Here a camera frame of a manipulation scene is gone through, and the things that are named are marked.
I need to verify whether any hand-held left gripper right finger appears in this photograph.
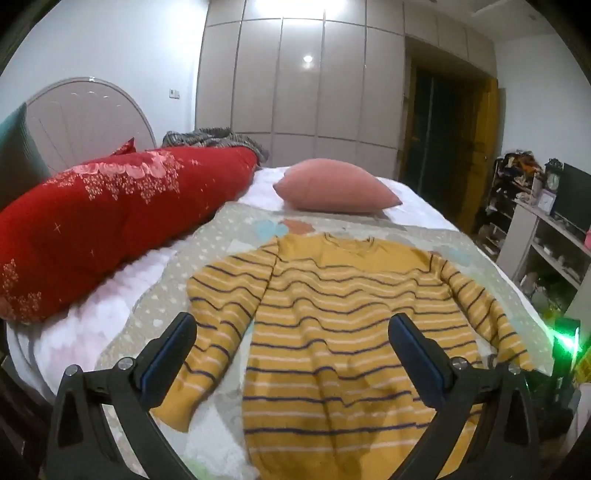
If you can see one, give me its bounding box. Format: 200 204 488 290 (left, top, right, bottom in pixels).
388 313 542 480

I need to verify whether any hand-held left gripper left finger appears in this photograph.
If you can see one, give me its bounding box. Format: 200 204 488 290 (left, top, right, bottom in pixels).
44 312 198 480

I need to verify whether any yellow striped sweater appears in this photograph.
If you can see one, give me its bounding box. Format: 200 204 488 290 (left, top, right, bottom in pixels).
150 233 534 480

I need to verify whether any heart-patterned quilt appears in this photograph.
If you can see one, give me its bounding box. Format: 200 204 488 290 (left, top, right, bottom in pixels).
95 203 555 480

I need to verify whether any white bed sheet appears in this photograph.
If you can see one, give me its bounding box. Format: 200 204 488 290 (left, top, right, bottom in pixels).
7 165 462 402

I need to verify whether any white shelf unit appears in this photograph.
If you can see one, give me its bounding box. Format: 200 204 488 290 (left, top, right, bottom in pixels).
496 198 591 324

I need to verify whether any black television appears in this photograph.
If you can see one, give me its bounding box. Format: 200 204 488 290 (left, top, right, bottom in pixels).
553 162 591 238

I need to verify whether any red floral duvet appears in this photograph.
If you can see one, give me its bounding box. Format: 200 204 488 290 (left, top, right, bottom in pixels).
0 137 259 324

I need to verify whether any green mantel clock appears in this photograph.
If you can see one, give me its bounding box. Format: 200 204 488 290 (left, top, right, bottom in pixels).
545 159 564 192

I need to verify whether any cluttered shoe rack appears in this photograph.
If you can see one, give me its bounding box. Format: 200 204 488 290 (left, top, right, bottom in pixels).
478 150 546 259

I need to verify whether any pink ribbed pillow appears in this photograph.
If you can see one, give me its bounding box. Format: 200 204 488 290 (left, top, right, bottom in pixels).
272 158 403 214

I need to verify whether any yellow wooden door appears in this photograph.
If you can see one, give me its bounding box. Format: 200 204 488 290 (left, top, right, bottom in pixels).
457 76 500 234

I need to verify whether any grey plaid blanket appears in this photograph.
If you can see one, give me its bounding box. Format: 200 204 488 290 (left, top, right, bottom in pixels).
161 128 269 162

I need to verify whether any teal cushion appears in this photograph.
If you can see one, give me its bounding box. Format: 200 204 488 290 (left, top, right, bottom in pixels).
0 102 51 210

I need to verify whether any round padded headboard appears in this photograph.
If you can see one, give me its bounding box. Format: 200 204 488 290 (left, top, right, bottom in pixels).
25 78 158 176

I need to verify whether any beige wardrobe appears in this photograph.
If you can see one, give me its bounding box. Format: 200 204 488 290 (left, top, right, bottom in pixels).
195 0 498 167

